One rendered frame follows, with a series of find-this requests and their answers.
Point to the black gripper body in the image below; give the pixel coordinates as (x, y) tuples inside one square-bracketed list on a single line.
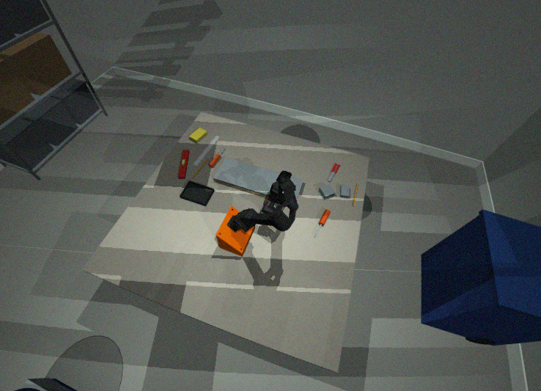
[(270, 208)]

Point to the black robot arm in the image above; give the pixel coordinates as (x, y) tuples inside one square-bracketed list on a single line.
[(248, 218)]

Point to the yellow rectangular block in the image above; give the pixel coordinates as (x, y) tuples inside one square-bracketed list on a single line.
[(198, 135)]

